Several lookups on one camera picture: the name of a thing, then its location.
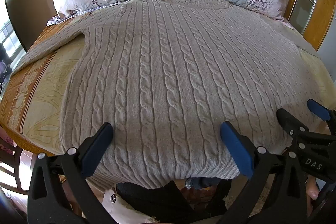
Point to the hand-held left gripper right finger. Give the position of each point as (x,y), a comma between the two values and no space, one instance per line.
(236,150)

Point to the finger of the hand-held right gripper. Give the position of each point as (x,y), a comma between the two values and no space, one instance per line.
(291,121)
(317,109)

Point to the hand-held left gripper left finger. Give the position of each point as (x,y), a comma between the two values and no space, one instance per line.
(95,150)

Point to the person's right hand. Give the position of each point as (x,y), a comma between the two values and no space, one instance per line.
(313,188)

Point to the white snap button garment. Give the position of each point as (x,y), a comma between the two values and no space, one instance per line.
(118,203)

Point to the person's dark pants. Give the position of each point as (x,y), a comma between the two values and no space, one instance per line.
(162,200)

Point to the yellow patterned bedspread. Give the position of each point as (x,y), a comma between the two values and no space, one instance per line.
(39,87)

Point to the wooden chair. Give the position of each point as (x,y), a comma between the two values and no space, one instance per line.
(11,161)

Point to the wooden headboard with glass panels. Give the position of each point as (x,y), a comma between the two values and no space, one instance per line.
(315,8)

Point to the window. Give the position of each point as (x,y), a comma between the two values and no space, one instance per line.
(8,43)

